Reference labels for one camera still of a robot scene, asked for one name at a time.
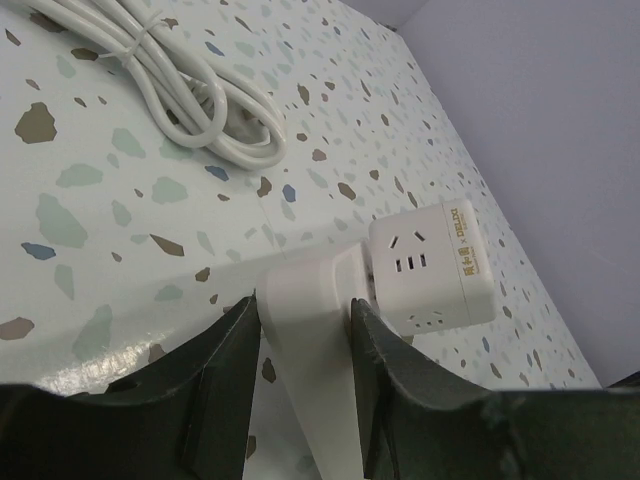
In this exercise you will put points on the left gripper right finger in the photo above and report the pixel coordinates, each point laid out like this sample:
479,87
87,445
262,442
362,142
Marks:
418,420

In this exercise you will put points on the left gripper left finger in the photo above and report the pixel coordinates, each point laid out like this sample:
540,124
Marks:
184,416

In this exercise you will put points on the white cube socket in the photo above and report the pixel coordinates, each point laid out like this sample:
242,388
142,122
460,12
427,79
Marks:
431,270

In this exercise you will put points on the white triangular power strip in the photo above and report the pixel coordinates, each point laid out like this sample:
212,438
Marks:
304,306

